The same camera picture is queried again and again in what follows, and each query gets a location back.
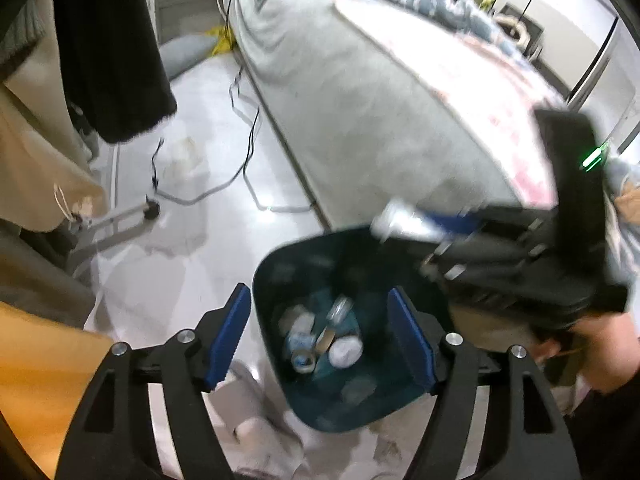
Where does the white tissue ball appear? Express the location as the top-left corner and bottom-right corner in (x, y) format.
(278, 304), (314, 336)
(329, 335), (363, 370)

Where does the light blue tissue packet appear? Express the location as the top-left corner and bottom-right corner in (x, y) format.
(370, 198), (448, 243)

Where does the brown tape roll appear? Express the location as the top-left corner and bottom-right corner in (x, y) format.
(314, 327), (336, 358)

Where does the dark teal trash bin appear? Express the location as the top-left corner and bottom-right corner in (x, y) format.
(252, 226), (454, 432)

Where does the person's right hand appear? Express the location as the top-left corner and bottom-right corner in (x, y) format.
(529, 303), (640, 396)

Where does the grey bed sheet mattress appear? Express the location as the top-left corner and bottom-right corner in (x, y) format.
(230, 0), (518, 229)

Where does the pink cartoon print blanket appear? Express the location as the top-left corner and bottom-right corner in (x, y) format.
(334, 0), (563, 207)

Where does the white clothes rack base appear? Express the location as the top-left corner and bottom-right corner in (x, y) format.
(67, 145), (160, 278)

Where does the cream cat bed house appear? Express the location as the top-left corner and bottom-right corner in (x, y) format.
(494, 14), (540, 55)

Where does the white wardrobe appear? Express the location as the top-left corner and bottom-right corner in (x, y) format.
(489, 0), (618, 103)

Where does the blue cloud pattern duvet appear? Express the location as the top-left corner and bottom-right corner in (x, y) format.
(349, 0), (640, 281)

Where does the grey floor cushion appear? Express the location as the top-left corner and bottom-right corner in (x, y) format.
(160, 34), (218, 81)

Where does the yellow plastic bag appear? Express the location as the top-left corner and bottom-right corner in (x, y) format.
(205, 25), (236, 56)

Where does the black hanging garment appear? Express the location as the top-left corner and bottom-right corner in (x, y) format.
(53, 0), (177, 144)

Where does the grey knit hanging sweater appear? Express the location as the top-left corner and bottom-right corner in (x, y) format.
(0, 0), (46, 82)

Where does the black floor cable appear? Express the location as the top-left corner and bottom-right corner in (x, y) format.
(150, 0), (317, 214)

